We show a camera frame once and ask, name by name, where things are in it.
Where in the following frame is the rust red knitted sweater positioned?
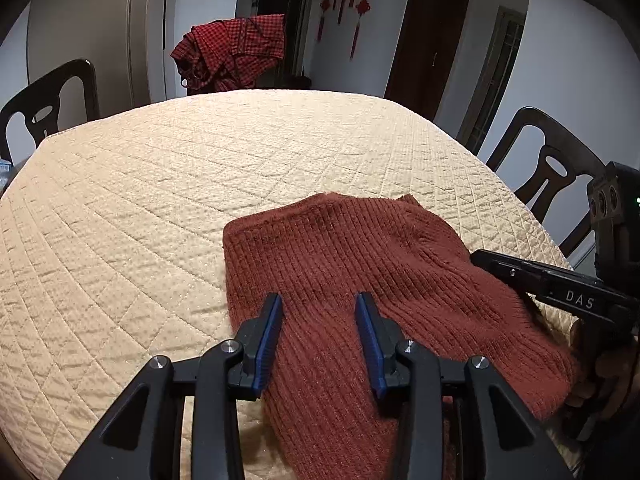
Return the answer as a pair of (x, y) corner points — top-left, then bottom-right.
(222, 192), (581, 480)

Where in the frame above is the dark wooden chair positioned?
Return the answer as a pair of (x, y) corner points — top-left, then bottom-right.
(485, 106), (608, 261)
(0, 59), (101, 166)

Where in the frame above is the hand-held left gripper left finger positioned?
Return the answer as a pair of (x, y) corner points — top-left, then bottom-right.
(57, 292), (285, 480)

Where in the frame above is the framed window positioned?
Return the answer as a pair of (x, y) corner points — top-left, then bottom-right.
(457, 7), (527, 156)

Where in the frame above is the dark brown door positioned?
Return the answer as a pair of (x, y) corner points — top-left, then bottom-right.
(384, 0), (471, 121)

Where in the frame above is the beige quilted table cover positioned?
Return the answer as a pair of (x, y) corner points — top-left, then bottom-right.
(0, 89), (576, 480)

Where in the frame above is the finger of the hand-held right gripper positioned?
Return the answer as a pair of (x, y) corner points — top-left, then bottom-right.
(470, 249), (568, 311)

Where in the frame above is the person's right hand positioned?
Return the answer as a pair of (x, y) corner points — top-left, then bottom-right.
(567, 320), (640, 422)

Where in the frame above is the red checked cloth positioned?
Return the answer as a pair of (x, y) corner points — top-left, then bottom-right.
(170, 14), (286, 97)

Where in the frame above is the grey refrigerator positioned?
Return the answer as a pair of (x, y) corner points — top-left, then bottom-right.
(27, 0), (181, 126)

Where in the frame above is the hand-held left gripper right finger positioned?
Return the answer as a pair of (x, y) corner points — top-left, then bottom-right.
(354, 291), (576, 480)

